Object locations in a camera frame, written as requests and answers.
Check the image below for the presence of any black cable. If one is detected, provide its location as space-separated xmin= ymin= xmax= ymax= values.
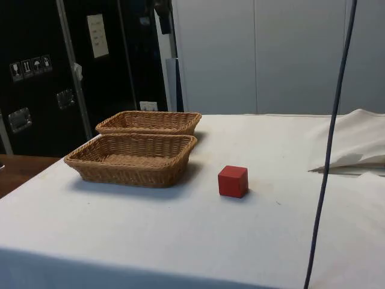
xmin=303 ymin=0 xmax=359 ymax=289

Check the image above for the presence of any pale locker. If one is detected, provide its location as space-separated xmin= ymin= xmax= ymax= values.
xmin=171 ymin=0 xmax=256 ymax=116

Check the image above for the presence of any wicker basket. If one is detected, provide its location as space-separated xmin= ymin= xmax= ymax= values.
xmin=95 ymin=110 xmax=203 ymax=137
xmin=63 ymin=133 xmax=199 ymax=189

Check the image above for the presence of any red cube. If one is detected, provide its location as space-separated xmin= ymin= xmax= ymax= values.
xmin=217 ymin=164 xmax=250 ymax=200

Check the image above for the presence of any black cabinet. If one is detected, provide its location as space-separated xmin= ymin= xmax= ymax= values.
xmin=0 ymin=0 xmax=170 ymax=158

